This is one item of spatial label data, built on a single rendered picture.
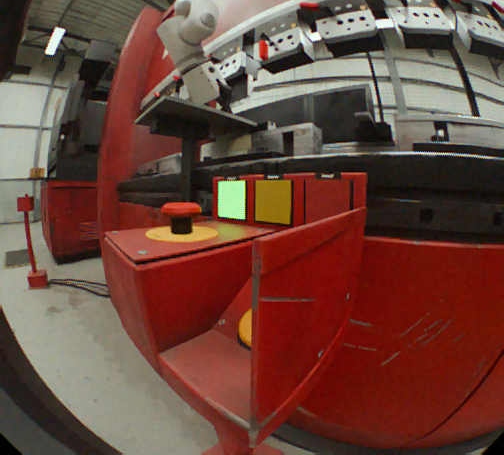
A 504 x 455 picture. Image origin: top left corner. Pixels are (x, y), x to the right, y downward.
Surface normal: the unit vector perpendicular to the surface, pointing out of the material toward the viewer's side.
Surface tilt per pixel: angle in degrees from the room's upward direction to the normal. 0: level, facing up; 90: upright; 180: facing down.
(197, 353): 0
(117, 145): 90
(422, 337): 90
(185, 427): 0
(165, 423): 0
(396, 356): 90
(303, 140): 90
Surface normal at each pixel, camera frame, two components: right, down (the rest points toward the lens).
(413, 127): -0.65, 0.03
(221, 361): 0.01, -1.00
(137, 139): 0.76, 0.04
